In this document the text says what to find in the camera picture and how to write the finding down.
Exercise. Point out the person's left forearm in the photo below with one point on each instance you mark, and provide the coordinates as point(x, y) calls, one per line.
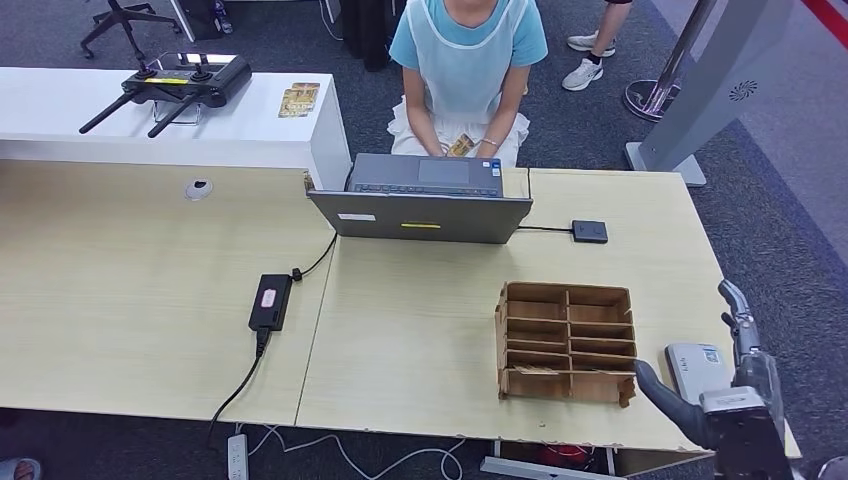
point(507, 119)

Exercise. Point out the person's foot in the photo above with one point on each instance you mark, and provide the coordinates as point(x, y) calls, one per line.
point(20, 469)

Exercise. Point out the wooden card organizer box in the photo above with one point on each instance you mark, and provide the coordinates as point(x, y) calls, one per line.
point(534, 331)

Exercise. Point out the white counter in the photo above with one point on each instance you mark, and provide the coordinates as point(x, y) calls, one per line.
point(249, 132)

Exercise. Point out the black remote controller with antennas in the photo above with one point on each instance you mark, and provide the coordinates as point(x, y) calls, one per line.
point(189, 79)

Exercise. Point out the person's left hand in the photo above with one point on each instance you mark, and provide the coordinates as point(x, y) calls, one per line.
point(485, 150)

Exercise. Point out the white desk frame bar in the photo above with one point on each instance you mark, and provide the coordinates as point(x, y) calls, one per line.
point(530, 472)

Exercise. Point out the grey laptop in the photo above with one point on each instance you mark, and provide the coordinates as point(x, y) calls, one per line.
point(421, 215)

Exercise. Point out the person's right hand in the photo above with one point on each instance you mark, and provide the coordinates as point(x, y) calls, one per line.
point(445, 148)

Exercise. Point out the black fabric-covered object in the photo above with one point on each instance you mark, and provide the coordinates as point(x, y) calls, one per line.
point(366, 33)

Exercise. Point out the gold hotel key card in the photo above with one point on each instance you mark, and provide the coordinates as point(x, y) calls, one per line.
point(534, 372)

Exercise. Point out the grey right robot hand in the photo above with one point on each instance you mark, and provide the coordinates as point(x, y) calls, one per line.
point(676, 411)

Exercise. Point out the person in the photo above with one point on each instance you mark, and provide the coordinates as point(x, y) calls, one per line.
point(467, 66)

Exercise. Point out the white power strip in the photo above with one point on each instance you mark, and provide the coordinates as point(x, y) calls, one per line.
point(237, 457)

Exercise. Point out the person's right forearm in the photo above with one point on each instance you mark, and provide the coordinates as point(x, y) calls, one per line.
point(427, 122)

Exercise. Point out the black computer tower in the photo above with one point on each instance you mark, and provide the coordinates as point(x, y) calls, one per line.
point(199, 16)

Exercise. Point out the bystander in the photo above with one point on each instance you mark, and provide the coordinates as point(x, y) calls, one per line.
point(584, 71)

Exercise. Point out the metal stanchion post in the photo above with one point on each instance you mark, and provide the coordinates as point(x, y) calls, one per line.
point(650, 96)

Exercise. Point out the white card reader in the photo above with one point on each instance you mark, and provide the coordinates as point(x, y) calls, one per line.
point(696, 371)

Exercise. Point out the black power adapter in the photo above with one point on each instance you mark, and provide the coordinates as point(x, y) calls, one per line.
point(270, 301)

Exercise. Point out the grey kiosk stand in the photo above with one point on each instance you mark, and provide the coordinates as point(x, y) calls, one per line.
point(713, 86)

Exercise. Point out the small black square device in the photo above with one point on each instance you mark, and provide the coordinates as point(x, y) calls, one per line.
point(590, 232)

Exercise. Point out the gold card stack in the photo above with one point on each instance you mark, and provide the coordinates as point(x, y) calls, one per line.
point(299, 100)

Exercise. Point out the black office chair base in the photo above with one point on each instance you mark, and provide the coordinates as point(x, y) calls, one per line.
point(123, 20)

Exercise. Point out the gold printed ID card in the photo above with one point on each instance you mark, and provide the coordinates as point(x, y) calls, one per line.
point(462, 145)

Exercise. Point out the red object under desk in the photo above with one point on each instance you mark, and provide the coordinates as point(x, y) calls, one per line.
point(564, 456)

